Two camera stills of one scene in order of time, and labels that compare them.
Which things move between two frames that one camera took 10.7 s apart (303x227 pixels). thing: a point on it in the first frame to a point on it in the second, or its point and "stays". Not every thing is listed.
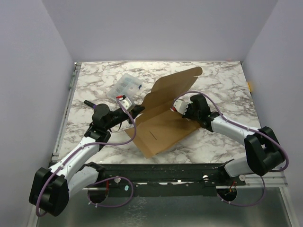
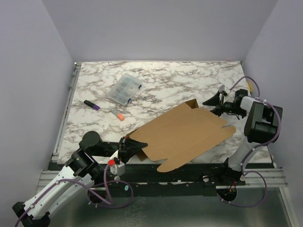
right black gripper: [188, 113] to [221, 104]
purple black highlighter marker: [93, 106] stays
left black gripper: [135, 111] to [127, 148]
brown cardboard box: [158, 126] to [180, 134]
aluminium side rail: [66, 112] stays
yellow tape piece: [249, 87] stays
